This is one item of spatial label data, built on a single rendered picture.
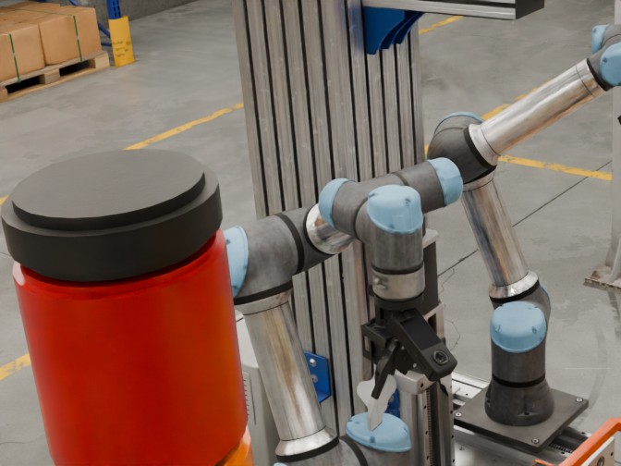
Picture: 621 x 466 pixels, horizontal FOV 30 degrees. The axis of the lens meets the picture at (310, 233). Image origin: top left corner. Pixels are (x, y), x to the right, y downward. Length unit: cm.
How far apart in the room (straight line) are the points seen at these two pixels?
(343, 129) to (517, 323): 64
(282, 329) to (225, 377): 176
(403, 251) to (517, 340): 89
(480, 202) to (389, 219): 93
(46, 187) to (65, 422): 5
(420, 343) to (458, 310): 365
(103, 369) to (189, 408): 2
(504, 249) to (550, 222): 364
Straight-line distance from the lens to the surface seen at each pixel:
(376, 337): 170
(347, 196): 169
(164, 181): 26
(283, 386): 205
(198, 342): 26
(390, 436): 212
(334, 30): 205
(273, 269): 202
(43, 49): 980
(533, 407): 255
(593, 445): 223
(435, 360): 164
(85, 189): 27
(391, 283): 164
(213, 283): 26
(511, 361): 250
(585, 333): 511
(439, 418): 245
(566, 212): 632
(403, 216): 160
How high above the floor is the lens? 243
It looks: 23 degrees down
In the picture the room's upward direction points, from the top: 5 degrees counter-clockwise
